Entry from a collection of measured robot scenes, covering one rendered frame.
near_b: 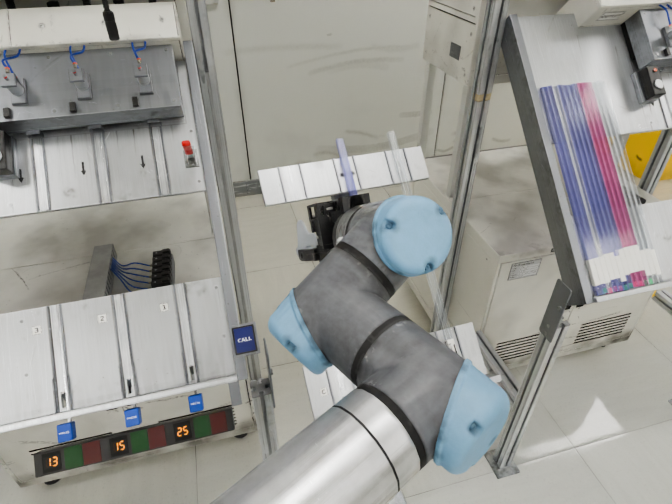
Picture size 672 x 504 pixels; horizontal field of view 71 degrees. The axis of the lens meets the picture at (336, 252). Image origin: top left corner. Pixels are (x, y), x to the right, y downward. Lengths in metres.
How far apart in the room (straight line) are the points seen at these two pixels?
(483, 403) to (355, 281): 0.15
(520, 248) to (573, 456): 0.72
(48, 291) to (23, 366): 0.46
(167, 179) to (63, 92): 0.24
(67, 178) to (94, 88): 0.18
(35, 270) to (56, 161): 0.54
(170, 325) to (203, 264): 0.45
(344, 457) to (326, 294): 0.15
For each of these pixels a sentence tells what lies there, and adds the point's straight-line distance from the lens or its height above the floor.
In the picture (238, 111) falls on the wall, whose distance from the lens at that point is 2.72.
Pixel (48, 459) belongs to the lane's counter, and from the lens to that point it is 1.02.
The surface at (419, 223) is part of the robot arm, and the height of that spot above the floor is 1.21.
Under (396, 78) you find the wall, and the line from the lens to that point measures 2.89.
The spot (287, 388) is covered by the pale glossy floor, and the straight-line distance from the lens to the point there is 1.81.
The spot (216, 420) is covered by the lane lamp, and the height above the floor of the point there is 0.66.
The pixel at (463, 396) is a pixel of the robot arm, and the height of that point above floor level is 1.16.
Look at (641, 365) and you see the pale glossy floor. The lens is 2.21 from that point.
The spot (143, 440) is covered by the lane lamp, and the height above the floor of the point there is 0.66.
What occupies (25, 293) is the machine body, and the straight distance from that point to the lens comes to 1.47.
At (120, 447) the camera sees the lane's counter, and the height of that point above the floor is 0.66.
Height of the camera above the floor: 1.44
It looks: 37 degrees down
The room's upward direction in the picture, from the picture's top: straight up
